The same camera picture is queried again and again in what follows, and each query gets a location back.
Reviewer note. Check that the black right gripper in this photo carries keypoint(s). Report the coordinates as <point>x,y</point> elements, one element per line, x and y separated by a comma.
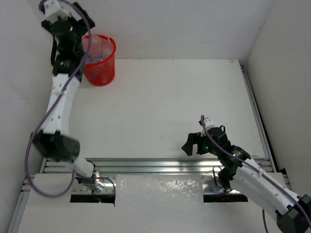
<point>194,138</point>

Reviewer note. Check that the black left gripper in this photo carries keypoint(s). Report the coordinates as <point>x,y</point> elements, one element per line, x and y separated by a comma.
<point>79,20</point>

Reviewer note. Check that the clear unlabelled plastic bottle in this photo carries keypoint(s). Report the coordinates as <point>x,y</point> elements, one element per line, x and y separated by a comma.
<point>96,51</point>

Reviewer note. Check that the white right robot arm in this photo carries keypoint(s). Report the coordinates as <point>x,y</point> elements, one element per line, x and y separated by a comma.
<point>290,211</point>

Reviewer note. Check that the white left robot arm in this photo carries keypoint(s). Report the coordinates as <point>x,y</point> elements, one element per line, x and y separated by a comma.
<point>52,137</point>

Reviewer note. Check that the red mesh plastic bin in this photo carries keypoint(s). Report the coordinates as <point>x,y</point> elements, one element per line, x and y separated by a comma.
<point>101,73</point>

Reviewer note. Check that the translucent plastic sheet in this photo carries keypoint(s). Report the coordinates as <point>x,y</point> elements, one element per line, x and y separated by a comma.
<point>167,190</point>

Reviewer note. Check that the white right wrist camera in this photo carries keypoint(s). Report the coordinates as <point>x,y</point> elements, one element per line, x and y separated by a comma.
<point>208,122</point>

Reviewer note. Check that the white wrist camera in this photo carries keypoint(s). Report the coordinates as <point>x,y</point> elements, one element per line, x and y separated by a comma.
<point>208,122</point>
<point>53,10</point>

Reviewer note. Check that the aluminium frame rail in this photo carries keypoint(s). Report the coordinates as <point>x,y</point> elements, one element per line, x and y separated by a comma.
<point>140,121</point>

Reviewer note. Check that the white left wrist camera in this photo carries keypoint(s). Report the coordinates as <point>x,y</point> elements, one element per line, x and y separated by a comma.
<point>53,10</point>

